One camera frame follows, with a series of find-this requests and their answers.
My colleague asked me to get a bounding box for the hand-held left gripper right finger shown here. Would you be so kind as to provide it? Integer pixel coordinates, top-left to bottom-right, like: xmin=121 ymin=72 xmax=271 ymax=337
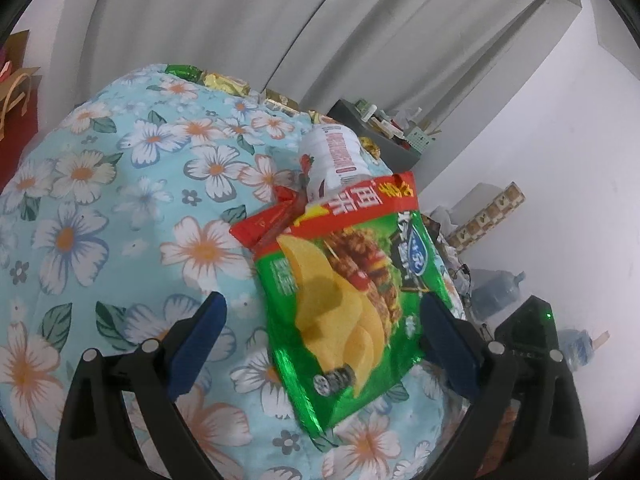
xmin=420 ymin=292 xmax=590 ymax=480

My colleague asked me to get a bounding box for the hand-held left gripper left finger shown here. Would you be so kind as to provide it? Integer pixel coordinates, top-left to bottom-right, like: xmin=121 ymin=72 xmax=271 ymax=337
xmin=56 ymin=291 xmax=228 ymax=480

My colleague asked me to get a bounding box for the green chip bag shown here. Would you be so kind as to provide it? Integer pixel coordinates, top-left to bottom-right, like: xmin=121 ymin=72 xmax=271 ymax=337
xmin=252 ymin=172 xmax=466 ymax=438

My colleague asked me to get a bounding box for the red yellow snack packet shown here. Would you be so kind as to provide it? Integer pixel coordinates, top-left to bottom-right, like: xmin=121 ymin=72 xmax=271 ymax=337
xmin=230 ymin=185 xmax=306 ymax=251

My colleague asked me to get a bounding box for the white plastic bottle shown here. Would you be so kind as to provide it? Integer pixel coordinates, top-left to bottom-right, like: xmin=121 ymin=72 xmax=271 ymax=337
xmin=299 ymin=124 xmax=373 ymax=206

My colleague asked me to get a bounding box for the blue water jug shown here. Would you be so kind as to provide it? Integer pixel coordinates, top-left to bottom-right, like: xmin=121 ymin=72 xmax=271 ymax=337
xmin=557 ymin=329 xmax=598 ymax=371
xmin=470 ymin=270 xmax=527 ymax=318

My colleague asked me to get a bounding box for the patterned cardboard tube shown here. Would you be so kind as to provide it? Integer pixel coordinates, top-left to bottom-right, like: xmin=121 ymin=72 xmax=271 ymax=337
xmin=447 ymin=182 xmax=526 ymax=251

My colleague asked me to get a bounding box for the blue floral blanket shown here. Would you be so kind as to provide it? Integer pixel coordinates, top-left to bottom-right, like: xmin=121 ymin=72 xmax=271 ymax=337
xmin=0 ymin=62 xmax=471 ymax=480

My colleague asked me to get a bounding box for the grey cabinet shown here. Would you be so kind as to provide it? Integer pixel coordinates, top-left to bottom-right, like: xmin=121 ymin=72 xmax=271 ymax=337
xmin=327 ymin=99 xmax=431 ymax=196

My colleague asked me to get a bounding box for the green storage basket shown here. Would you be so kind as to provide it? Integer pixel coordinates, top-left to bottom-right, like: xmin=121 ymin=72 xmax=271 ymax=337
xmin=405 ymin=127 xmax=434 ymax=154

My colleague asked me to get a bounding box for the gold foil packet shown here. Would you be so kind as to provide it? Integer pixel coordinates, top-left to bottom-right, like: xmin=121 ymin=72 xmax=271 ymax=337
xmin=200 ymin=72 xmax=251 ymax=96
xmin=264 ymin=89 xmax=301 ymax=111

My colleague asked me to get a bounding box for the green foil packet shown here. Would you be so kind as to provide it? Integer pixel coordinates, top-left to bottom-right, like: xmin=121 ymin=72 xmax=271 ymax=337
xmin=164 ymin=62 xmax=203 ymax=83

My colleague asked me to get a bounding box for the red gift bag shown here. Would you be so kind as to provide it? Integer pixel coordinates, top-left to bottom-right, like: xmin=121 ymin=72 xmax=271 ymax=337
xmin=0 ymin=67 xmax=41 ymax=186

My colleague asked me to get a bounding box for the grey curtain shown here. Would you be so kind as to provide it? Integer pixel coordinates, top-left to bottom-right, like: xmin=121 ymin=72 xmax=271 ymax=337
xmin=80 ymin=0 xmax=556 ymax=121

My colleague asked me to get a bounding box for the cardboard box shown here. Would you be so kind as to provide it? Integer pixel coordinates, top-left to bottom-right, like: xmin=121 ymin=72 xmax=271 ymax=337
xmin=0 ymin=30 xmax=31 ymax=72

